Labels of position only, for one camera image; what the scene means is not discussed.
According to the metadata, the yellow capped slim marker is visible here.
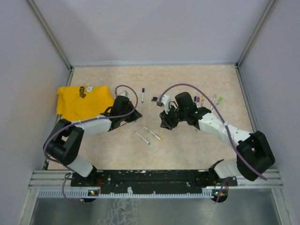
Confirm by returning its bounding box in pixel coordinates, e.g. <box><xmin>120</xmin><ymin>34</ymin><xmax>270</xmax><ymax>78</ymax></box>
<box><xmin>200</xmin><ymin>92</ymin><xmax>205</xmax><ymax>107</ymax></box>

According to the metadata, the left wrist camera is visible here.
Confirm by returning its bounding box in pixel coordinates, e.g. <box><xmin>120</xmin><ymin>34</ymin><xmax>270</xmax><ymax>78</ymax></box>
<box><xmin>119</xmin><ymin>91</ymin><xmax>128</xmax><ymax>97</ymax></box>

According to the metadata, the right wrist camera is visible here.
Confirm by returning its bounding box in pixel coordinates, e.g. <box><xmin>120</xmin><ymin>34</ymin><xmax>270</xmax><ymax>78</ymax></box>
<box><xmin>157</xmin><ymin>95</ymin><xmax>171</xmax><ymax>114</ymax></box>

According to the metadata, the left corner aluminium post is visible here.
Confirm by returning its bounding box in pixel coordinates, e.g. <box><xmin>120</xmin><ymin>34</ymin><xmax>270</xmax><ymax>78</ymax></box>
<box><xmin>26</xmin><ymin>0</ymin><xmax>73</xmax><ymax>70</ymax></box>

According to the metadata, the white cable duct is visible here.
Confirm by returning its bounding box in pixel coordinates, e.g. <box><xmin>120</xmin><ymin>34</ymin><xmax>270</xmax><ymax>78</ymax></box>
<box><xmin>37</xmin><ymin>189</ymin><xmax>221</xmax><ymax>199</ymax></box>

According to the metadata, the right corner aluminium post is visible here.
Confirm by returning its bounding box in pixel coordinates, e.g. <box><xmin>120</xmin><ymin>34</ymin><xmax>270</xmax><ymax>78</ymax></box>
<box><xmin>236</xmin><ymin>0</ymin><xmax>276</xmax><ymax>68</ymax></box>

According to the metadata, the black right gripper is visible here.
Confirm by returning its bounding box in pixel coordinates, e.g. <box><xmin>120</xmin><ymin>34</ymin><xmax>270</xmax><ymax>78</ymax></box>
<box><xmin>160</xmin><ymin>103</ymin><xmax>187</xmax><ymax>130</ymax></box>

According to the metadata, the corner aluminium post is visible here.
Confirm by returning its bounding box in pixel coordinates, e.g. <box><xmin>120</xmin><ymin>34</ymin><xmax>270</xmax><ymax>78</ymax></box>
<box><xmin>236</xmin><ymin>0</ymin><xmax>276</xmax><ymax>68</ymax></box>
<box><xmin>26</xmin><ymin>0</ymin><xmax>73</xmax><ymax>70</ymax></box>

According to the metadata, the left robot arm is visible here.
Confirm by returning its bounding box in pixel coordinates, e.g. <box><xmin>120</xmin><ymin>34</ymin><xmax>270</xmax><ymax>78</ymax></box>
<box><xmin>43</xmin><ymin>96</ymin><xmax>143</xmax><ymax>186</ymax></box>

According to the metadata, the pink capped white marker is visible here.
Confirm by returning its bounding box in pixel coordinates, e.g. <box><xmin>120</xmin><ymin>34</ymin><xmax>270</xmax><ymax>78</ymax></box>
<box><xmin>210</xmin><ymin>94</ymin><xmax>217</xmax><ymax>110</ymax></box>

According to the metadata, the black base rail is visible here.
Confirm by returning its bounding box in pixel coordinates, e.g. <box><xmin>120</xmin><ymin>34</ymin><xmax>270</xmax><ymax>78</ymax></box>
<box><xmin>71</xmin><ymin>169</ymin><xmax>225</xmax><ymax>195</ymax></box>

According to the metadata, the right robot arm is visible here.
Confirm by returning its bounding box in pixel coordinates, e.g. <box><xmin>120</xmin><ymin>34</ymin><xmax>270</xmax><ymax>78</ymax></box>
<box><xmin>157</xmin><ymin>92</ymin><xmax>276</xmax><ymax>186</ymax></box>

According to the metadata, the lime green capped marker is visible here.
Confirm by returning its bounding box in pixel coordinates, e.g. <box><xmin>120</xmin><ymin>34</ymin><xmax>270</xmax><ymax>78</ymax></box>
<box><xmin>215</xmin><ymin>97</ymin><xmax>223</xmax><ymax>107</ymax></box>

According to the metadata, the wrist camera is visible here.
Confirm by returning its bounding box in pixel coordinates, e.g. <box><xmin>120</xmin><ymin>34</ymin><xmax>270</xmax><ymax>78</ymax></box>
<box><xmin>119</xmin><ymin>91</ymin><xmax>128</xmax><ymax>97</ymax></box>
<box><xmin>157</xmin><ymin>95</ymin><xmax>171</xmax><ymax>114</ymax></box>

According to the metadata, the yellow t-shirt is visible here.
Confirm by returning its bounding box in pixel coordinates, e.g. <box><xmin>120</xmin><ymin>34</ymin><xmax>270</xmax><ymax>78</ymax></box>
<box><xmin>56</xmin><ymin>86</ymin><xmax>114</xmax><ymax>121</ymax></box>

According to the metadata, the blue eraser-cap white marker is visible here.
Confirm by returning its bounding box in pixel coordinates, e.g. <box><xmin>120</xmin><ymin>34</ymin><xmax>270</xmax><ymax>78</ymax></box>
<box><xmin>141</xmin><ymin>88</ymin><xmax>145</xmax><ymax>103</ymax></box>

